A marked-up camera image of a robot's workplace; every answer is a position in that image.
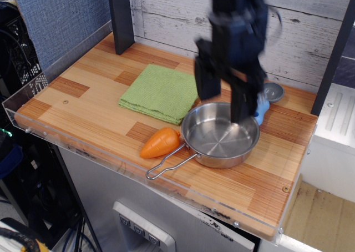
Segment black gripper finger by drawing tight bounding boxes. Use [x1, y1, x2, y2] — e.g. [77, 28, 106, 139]
[194, 57, 221, 100]
[231, 76, 262, 123]

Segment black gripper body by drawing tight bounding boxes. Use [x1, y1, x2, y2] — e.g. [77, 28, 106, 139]
[196, 13, 268, 90]

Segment green towel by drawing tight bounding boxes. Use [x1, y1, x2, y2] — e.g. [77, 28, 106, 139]
[118, 64, 198, 125]

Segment stainless steel pot with handle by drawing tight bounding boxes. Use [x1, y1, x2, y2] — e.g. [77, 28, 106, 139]
[146, 102, 260, 180]

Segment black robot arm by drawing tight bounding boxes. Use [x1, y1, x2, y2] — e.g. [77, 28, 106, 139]
[195, 0, 268, 123]

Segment orange plastic carrot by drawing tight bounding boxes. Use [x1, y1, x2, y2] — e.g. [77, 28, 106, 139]
[140, 127, 180, 159]

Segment blue grey ice cream scoop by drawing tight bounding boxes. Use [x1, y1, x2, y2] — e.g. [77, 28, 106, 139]
[254, 82, 285, 126]

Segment clear acrylic table guard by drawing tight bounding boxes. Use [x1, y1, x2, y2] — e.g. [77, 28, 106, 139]
[4, 34, 316, 243]

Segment yellow object bottom left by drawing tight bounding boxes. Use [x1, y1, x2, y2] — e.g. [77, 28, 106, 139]
[20, 239, 49, 252]

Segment dark grey right post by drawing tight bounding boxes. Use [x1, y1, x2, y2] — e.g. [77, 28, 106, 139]
[311, 0, 354, 116]

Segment dark grey post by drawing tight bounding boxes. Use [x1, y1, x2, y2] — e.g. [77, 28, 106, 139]
[311, 0, 354, 116]
[109, 0, 135, 55]

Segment dark grey left post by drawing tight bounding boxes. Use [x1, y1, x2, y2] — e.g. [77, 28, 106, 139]
[109, 0, 135, 55]

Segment black crate with cables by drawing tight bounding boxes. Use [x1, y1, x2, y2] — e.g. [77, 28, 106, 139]
[1, 1, 42, 94]

